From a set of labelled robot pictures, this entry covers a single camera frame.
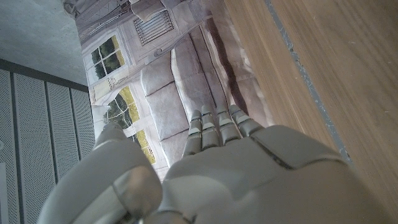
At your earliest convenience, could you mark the grey tape line on table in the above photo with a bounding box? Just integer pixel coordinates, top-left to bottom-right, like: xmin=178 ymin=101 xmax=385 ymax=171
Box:
xmin=264 ymin=0 xmax=354 ymax=164

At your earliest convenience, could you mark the grey perforated wall panel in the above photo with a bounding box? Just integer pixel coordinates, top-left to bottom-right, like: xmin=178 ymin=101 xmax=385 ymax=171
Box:
xmin=0 ymin=58 xmax=96 ymax=224

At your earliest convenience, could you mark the printed sofa room backdrop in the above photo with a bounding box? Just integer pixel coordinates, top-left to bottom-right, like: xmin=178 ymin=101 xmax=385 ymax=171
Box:
xmin=62 ymin=0 xmax=274 ymax=181

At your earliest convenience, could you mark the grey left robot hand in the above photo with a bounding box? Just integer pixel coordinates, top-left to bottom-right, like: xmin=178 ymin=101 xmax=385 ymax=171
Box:
xmin=37 ymin=104 xmax=392 ymax=224

